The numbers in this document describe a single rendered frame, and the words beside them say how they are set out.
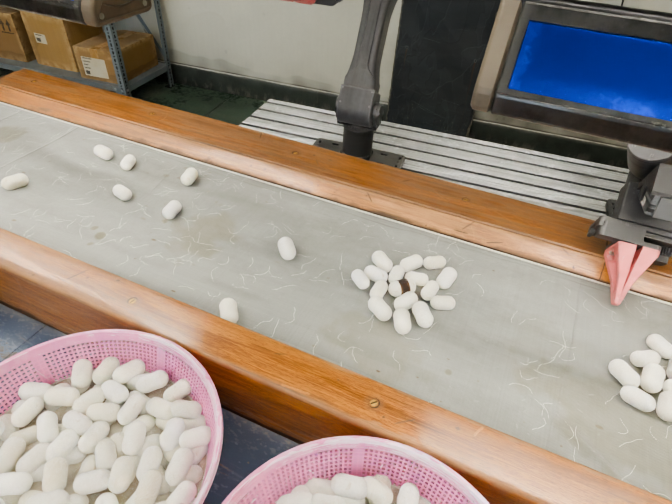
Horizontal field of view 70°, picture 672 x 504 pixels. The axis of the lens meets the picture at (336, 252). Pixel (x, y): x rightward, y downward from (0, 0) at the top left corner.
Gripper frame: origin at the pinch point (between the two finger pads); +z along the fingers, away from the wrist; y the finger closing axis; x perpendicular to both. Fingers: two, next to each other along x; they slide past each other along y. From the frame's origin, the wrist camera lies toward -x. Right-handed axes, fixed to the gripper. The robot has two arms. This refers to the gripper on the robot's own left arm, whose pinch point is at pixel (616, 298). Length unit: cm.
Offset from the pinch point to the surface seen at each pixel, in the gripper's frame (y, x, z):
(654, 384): 3.7, -8.4, 9.4
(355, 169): -41.2, 6.7, -9.5
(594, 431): -1.3, -11.8, 16.1
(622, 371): 0.6, -8.1, 9.1
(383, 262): -29.0, -5.4, 5.6
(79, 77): -250, 129, -56
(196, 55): -208, 157, -97
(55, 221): -76, -12, 16
